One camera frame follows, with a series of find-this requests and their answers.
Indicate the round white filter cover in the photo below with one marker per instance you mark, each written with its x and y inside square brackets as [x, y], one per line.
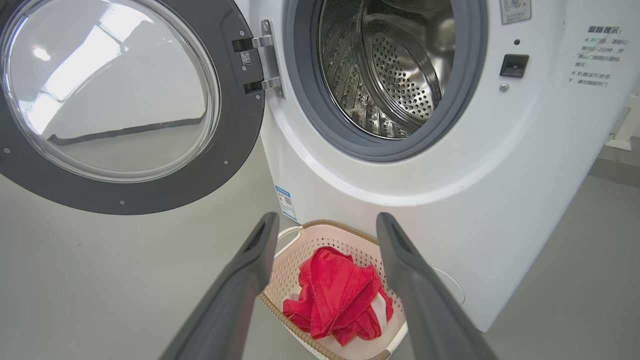
[450, 285]

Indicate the printed text notice sticker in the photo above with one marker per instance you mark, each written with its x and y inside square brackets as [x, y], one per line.
[595, 55]

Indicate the dark round glass washer door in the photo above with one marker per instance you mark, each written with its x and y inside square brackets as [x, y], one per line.
[240, 140]

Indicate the cream laundry basket brown rim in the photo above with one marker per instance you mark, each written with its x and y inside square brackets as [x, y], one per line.
[290, 280]

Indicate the metal door hinge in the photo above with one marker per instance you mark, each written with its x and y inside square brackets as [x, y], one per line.
[272, 55]

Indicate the white front-load washing machine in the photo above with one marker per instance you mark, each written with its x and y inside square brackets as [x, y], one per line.
[500, 200]

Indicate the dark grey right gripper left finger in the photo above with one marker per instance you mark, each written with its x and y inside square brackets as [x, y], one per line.
[230, 310]

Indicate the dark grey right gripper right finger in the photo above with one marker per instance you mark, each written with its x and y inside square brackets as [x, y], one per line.
[430, 320]

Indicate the stainless steel washing machine drum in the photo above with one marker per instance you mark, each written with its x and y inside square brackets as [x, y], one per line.
[400, 75]

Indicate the blue energy label sticker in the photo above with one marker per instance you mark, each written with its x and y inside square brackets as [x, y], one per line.
[286, 202]

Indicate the red and white garment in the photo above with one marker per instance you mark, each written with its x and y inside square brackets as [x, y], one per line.
[340, 295]

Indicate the grey warning sticker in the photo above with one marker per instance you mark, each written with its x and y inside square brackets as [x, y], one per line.
[515, 10]

